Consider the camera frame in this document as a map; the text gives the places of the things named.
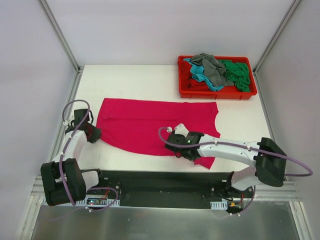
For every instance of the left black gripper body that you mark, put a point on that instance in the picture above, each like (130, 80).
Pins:
(94, 133)

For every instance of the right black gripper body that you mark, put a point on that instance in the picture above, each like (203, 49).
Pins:
(171, 144)

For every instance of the magenta t shirt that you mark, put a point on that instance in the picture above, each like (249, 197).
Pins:
(133, 125)

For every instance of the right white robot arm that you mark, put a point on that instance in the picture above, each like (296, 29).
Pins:
(265, 160)

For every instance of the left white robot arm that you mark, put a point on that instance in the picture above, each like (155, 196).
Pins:
(63, 181)

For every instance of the red t shirt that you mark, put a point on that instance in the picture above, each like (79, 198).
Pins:
(187, 81)

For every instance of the red plastic bin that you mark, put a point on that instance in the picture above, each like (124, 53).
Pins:
(228, 92)

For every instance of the teal t shirt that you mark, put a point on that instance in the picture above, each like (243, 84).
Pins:
(197, 73)

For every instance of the grey t shirt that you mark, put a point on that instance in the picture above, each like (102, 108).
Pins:
(213, 69)

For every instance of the green t shirt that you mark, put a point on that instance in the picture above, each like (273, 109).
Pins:
(237, 73)

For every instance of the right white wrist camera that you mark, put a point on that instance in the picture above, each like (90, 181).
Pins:
(180, 129)

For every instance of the right white cable duct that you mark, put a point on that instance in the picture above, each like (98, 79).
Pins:
(219, 205)

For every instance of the white cable duct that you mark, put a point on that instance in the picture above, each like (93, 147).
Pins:
(97, 202)
(219, 205)

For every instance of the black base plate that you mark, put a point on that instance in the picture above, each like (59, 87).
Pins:
(149, 189)

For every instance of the left white cable duct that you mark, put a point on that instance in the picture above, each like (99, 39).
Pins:
(97, 202)

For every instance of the left aluminium frame post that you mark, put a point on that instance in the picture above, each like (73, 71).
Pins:
(59, 34)

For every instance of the aluminium frame post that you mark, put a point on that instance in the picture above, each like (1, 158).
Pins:
(59, 34)
(295, 4)

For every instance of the right aluminium frame post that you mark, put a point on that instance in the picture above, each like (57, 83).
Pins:
(295, 4)

